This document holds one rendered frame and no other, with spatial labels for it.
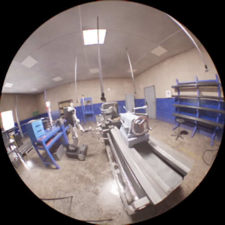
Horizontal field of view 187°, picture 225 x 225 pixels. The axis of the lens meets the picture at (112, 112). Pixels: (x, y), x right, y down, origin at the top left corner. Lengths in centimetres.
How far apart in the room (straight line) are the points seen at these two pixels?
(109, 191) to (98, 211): 45
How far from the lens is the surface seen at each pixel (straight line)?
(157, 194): 57
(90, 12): 209
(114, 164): 123
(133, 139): 83
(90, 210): 146
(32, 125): 182
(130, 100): 558
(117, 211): 139
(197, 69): 359
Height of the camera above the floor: 138
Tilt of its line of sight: 9 degrees down
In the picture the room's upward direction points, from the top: 7 degrees counter-clockwise
